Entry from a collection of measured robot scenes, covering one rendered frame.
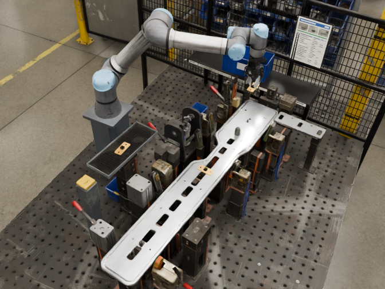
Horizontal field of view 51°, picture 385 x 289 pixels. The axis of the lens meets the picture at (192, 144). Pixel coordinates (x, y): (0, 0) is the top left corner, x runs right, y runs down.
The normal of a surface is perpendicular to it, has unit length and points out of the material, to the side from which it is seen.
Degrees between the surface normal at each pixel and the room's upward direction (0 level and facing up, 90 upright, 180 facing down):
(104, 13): 91
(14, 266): 0
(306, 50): 90
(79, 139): 0
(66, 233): 0
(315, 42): 90
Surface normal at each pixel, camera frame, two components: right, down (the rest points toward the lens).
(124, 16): -0.44, 0.66
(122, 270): 0.03, -0.72
